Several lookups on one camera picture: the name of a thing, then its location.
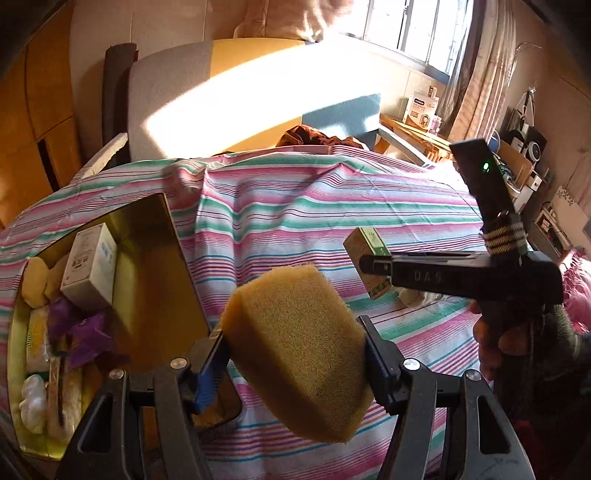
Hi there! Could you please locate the white printed carton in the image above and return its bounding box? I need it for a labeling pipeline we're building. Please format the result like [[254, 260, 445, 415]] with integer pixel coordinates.
[[402, 95, 439, 132]]

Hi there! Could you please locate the green white snack packet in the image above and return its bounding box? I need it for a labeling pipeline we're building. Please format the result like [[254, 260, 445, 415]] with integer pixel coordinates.
[[25, 307, 54, 374]]

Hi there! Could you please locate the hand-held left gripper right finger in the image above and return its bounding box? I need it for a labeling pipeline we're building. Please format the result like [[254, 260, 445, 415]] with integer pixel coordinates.
[[358, 315, 536, 480]]

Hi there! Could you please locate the blue cushion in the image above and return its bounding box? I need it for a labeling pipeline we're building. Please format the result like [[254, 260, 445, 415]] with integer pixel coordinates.
[[302, 93, 382, 148]]

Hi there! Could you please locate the pink patterned curtain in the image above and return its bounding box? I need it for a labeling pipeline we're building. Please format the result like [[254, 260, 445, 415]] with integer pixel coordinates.
[[233, 0, 356, 44]]

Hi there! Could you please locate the striped pink green blanket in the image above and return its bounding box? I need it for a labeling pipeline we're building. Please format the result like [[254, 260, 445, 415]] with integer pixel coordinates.
[[0, 147, 591, 478]]

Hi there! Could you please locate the gold metal tin box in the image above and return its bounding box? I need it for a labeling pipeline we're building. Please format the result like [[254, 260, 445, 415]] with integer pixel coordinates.
[[7, 193, 243, 462]]

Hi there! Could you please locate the beige packet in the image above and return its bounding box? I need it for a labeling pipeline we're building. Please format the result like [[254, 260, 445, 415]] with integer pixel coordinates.
[[48, 355, 84, 439]]

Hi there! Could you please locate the wooden wardrobe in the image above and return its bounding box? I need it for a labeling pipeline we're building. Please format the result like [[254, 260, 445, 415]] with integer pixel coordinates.
[[0, 0, 84, 227]]

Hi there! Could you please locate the grey and yellow sofa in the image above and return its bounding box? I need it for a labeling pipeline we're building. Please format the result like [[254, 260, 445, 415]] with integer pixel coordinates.
[[74, 38, 416, 181]]

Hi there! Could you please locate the brown cardboard box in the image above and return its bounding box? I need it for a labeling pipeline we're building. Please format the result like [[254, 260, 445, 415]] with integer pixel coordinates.
[[498, 138, 536, 190]]

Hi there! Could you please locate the large tan sponge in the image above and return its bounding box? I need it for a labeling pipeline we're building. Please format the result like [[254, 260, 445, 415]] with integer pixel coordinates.
[[221, 264, 376, 445]]

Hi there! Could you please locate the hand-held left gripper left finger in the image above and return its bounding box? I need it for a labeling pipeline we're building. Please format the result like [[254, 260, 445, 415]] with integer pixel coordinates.
[[55, 325, 232, 480]]

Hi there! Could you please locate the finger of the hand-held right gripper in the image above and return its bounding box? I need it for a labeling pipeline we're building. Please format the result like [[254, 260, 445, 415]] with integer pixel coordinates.
[[359, 252, 485, 296]]

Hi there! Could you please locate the yellow sponge with green side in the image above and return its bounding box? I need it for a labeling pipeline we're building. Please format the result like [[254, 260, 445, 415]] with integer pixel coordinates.
[[342, 227, 393, 301]]

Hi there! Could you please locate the white cardboard box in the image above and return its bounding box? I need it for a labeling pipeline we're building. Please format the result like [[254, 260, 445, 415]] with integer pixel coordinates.
[[60, 223, 118, 310]]

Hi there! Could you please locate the wooden slatted rack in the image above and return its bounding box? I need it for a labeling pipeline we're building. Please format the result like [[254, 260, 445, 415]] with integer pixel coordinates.
[[379, 113, 455, 162]]

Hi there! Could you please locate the black round speaker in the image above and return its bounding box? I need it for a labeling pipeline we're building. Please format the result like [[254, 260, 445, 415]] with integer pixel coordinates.
[[524, 127, 548, 162]]

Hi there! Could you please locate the brown cloth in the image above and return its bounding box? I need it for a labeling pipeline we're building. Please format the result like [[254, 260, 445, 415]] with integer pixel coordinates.
[[277, 124, 365, 151]]

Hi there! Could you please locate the black rolled mat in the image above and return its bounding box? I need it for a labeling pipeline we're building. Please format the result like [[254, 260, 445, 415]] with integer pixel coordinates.
[[102, 42, 138, 144]]

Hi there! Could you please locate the pink fabric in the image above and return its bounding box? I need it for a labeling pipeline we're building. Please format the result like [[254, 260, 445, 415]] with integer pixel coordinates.
[[561, 249, 591, 333]]

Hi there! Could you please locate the window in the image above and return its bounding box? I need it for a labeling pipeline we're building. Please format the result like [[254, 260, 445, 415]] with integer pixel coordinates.
[[337, 0, 476, 75]]

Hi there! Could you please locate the person's right hand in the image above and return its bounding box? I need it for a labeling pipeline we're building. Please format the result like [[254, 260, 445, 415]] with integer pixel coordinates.
[[475, 318, 511, 381]]

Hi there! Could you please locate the pale yellow sponge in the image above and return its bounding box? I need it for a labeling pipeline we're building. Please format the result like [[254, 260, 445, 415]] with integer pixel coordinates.
[[44, 264, 71, 301], [22, 256, 51, 309]]

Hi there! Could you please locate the clear crumpled plastic bag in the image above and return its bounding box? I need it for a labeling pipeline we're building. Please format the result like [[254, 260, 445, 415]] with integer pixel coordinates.
[[18, 374, 49, 435]]

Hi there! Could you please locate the small white crumpled plastic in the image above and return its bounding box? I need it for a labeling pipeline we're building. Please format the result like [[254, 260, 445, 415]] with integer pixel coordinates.
[[398, 286, 428, 306]]

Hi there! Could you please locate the beige curtain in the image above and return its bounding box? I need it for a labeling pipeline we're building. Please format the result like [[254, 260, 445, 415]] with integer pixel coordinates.
[[436, 0, 515, 144]]

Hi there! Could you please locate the purple plastic bag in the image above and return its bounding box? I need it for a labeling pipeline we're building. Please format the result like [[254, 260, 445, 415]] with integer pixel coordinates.
[[47, 298, 84, 344], [67, 318, 118, 368]]

